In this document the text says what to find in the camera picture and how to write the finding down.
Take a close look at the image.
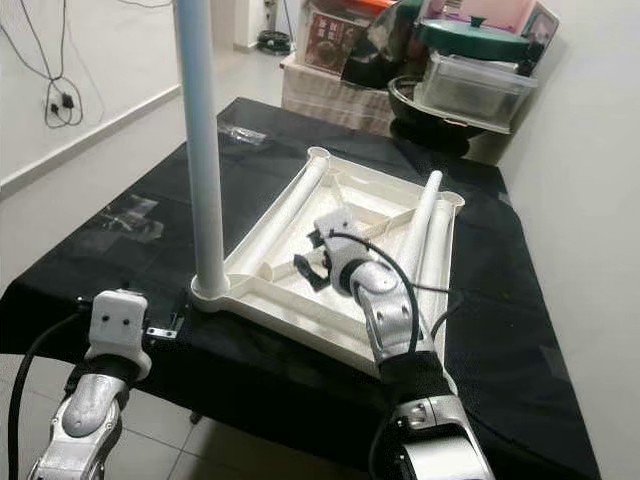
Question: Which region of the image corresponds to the white plastic table top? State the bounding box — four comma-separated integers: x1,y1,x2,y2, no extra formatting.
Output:
190,147,466,396

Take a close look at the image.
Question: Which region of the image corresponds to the white plastic table leg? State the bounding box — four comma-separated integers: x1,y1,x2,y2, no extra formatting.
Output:
425,200,461,291
173,0,229,299
400,170,445,276
225,160,333,281

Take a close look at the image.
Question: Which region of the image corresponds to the black tablecloth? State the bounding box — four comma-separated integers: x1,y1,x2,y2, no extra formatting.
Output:
0,97,601,480

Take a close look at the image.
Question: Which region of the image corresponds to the crumpled clear tape piece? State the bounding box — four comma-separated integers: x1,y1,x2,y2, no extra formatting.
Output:
100,192,166,246

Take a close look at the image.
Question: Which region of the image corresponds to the clear plastic bag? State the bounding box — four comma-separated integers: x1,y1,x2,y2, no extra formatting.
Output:
218,122,273,151

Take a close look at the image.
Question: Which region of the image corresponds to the beige patterned cloth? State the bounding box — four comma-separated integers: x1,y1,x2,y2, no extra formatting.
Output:
280,55,401,136

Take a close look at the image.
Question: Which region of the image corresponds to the shiny black plastic bag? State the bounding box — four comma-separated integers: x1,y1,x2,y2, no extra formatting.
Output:
340,0,426,91

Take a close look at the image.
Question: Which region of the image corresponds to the clear lidded plastic container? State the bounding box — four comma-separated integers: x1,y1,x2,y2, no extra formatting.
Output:
412,52,539,133

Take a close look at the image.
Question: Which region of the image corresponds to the dark green round lid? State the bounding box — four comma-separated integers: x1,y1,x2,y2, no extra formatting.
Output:
418,18,551,63

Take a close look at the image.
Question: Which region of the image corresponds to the pink plastic box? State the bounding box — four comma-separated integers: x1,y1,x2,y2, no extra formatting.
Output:
420,0,541,41

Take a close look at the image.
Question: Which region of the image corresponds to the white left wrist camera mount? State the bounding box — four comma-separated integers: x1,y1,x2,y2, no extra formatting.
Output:
85,290,153,381

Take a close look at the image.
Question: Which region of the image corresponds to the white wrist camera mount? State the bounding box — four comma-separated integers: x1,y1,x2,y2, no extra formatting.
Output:
85,290,153,381
310,208,376,286

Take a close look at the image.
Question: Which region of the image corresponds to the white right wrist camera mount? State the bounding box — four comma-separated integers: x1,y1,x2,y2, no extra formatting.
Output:
310,208,376,286

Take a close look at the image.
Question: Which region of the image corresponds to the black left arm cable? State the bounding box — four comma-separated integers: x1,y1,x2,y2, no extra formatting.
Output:
8,312,96,480

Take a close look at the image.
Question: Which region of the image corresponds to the coiled black cable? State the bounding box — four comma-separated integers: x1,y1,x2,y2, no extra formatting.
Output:
253,28,293,56

